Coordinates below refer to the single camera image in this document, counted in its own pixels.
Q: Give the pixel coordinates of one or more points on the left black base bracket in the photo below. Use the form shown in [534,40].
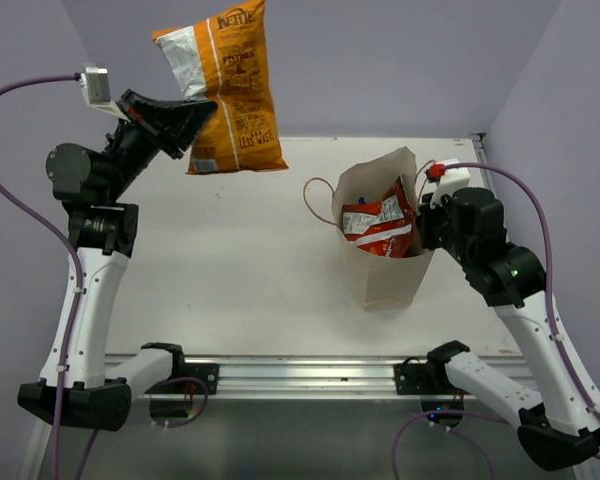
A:
[202,377]

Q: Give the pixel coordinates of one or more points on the beige paper bag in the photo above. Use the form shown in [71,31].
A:
[378,283]

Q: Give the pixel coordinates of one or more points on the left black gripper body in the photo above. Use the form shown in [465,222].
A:
[128,151]

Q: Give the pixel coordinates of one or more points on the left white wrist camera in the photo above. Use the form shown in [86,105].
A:
[95,89]

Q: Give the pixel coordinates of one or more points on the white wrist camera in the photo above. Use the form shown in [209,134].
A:
[448,176]
[95,89]

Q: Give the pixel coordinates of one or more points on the black base bracket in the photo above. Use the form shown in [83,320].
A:
[202,377]
[413,377]

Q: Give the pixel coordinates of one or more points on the right black base bracket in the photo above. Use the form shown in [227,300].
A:
[413,377]

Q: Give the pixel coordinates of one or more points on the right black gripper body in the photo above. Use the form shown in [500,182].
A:
[435,229]

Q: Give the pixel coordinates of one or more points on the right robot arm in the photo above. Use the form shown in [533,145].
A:
[554,425]

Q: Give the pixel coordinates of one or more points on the orange snack bag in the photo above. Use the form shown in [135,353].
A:
[224,59]

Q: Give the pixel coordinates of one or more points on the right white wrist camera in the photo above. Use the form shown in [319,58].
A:
[448,176]

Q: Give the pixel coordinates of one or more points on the red Doritos bag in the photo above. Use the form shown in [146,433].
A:
[384,228]

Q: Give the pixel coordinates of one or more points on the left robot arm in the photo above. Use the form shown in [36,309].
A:
[74,386]

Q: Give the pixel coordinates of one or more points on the aluminium mounting rail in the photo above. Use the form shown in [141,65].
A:
[300,377]

